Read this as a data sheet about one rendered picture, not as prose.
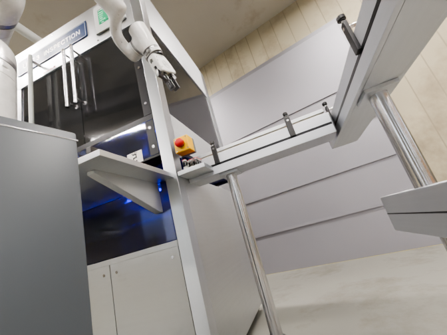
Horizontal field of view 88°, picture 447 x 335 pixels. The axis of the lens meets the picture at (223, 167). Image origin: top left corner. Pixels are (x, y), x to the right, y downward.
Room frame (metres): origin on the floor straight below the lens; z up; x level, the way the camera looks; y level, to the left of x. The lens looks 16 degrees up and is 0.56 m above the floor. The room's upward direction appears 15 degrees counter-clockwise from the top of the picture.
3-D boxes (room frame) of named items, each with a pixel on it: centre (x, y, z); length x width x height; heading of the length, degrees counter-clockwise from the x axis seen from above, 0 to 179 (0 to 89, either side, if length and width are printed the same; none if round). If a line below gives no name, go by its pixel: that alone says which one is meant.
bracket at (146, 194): (0.83, 0.36, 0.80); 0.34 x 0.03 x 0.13; 165
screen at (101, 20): (1.01, 0.41, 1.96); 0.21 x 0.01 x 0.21; 75
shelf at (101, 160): (0.90, 0.60, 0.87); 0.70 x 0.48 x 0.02; 75
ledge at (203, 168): (1.01, 0.12, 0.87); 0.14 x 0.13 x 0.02; 165
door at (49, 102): (1.16, 0.91, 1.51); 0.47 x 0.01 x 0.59; 75
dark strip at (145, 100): (0.99, 0.29, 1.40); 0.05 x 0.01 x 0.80; 75
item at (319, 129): (1.04, -0.17, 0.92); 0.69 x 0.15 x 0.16; 75
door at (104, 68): (1.05, 0.47, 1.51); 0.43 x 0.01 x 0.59; 75
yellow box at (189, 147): (0.98, 0.14, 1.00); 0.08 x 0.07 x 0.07; 165
